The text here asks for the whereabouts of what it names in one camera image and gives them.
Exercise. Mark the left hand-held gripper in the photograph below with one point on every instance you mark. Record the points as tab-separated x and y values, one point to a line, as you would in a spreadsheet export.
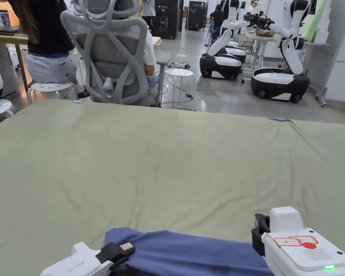
74	260

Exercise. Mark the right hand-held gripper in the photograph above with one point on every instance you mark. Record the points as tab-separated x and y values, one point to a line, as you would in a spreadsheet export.
302	247

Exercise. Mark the blue garment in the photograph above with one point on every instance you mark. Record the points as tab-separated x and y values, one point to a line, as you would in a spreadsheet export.
189	256

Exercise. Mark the bed with pale green sheet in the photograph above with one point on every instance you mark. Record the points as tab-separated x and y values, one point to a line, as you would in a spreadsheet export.
172	172

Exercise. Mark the white and black wheeled robot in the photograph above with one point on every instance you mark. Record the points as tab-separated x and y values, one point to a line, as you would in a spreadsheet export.
222	60
287	77

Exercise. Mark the white power strip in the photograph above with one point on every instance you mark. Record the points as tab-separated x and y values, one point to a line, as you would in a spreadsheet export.
179	65

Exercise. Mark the black cabinet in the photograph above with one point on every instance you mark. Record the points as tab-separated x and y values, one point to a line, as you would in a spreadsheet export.
198	14
168	17

